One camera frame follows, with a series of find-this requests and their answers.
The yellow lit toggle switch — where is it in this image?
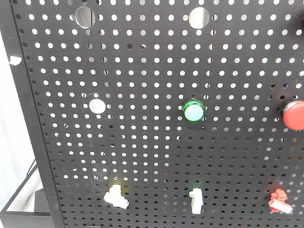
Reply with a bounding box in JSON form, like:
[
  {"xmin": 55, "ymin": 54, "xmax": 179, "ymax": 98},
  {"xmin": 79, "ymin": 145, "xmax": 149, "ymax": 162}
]
[{"xmin": 104, "ymin": 184, "xmax": 129, "ymax": 209}]

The red toggle switch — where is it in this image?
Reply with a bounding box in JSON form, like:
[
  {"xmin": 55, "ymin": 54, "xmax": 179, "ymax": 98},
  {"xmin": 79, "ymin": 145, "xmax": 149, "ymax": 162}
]
[{"xmin": 268, "ymin": 189, "xmax": 293, "ymax": 214}]

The black perforated pegboard panel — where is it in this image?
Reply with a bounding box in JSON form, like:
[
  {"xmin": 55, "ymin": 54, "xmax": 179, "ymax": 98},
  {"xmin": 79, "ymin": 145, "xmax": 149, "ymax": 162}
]
[{"xmin": 0, "ymin": 0, "xmax": 304, "ymax": 228}]

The green round push button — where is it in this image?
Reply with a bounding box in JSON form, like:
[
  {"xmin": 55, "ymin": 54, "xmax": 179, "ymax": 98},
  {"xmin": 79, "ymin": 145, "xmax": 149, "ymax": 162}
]
[{"xmin": 182, "ymin": 99, "xmax": 205, "ymax": 122}]

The red mushroom push button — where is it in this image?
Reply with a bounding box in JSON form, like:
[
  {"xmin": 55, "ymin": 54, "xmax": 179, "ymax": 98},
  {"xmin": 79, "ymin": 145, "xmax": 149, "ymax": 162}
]
[{"xmin": 283, "ymin": 100, "xmax": 304, "ymax": 131}]

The black electronics box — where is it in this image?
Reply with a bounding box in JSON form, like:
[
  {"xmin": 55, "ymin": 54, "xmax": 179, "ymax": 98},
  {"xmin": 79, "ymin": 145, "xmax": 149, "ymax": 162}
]
[{"xmin": 0, "ymin": 166, "xmax": 54, "ymax": 228}]

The white green toggle switch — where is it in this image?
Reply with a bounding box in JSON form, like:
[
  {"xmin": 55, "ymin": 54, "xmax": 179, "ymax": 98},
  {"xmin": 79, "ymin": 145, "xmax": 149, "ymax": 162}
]
[{"xmin": 189, "ymin": 188, "xmax": 203, "ymax": 214}]

